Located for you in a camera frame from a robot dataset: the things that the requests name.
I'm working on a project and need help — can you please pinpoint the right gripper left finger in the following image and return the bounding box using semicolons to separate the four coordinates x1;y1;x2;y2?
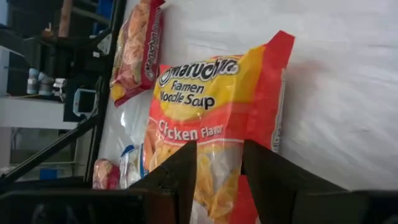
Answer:
129;140;198;224

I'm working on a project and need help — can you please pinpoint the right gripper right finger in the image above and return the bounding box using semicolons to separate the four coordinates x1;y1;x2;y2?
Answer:
241;139;348;224

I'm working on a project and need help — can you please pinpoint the blue Maruchan ramen pack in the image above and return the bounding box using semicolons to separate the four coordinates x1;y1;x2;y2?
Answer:
119;143;149;190

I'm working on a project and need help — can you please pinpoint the red Maruchan ramen pack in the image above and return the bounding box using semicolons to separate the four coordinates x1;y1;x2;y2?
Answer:
109;0;166;108
91;157;121;190

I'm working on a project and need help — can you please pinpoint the orange chicken ramen pack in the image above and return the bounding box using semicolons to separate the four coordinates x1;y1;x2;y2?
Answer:
143;30;295;224

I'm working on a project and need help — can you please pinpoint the black box white trim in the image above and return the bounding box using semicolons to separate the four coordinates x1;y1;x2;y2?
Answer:
63;77;100;123

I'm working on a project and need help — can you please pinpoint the blue box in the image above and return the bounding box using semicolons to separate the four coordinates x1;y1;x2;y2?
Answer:
39;167;58;180

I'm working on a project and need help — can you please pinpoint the white counter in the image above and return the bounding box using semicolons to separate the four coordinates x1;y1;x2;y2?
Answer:
0;95;78;131

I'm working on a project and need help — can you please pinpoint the white plastic bottle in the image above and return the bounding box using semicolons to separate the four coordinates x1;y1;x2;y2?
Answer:
26;67;40;95
39;73;54;96

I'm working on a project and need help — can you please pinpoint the blue panel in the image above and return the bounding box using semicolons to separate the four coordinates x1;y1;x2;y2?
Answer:
93;0;114;35

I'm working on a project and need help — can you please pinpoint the black aluminium table frame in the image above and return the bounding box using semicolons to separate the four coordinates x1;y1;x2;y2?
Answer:
0;0;128;190

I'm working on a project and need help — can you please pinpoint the wooden post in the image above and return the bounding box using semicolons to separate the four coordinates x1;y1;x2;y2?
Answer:
58;0;73;38

